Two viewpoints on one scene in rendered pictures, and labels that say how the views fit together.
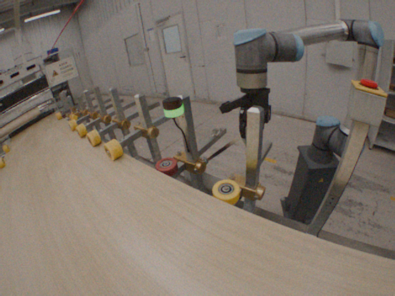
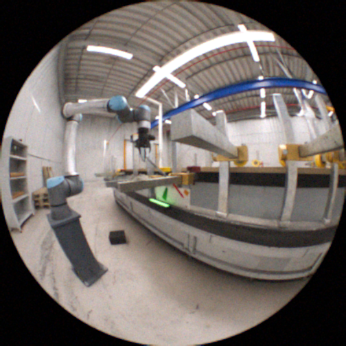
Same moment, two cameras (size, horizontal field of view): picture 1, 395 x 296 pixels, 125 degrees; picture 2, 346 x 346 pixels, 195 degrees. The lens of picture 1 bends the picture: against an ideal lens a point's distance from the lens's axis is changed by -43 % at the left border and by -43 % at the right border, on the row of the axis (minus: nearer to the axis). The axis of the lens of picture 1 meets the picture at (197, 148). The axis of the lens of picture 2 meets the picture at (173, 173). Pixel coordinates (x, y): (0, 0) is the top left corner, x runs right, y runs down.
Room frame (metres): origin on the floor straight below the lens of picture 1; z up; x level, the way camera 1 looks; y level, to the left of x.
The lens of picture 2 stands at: (1.10, 0.02, 0.90)
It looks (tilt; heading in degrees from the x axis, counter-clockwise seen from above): 3 degrees down; 182
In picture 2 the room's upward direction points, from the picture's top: 2 degrees counter-clockwise
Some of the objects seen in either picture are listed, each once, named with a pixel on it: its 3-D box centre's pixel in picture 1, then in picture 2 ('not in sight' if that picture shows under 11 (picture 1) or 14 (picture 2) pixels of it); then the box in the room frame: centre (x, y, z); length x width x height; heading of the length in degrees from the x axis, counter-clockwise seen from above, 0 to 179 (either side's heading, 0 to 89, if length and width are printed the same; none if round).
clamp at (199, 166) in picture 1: (189, 163); (180, 178); (0.58, 0.04, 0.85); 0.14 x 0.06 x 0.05; 48
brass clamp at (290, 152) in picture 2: (121, 123); (296, 152); (0.92, 0.41, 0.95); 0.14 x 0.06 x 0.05; 48
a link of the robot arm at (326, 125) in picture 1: (327, 131); (57, 189); (0.74, -0.80, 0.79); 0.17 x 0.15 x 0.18; 8
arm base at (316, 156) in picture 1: (321, 149); (60, 208); (0.75, -0.79, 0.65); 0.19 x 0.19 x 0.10
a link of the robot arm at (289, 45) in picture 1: (281, 47); (127, 115); (0.51, -0.30, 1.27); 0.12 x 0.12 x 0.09; 8
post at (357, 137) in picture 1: (334, 192); (134, 166); (0.23, -0.36, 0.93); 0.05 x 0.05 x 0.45; 48
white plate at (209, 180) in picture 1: (205, 180); (169, 195); (0.57, -0.01, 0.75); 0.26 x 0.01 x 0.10; 48
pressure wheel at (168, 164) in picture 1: (169, 174); (193, 175); (0.52, 0.12, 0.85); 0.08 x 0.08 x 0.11
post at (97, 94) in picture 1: (105, 119); (333, 157); (1.07, 0.58, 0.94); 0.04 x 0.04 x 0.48; 48
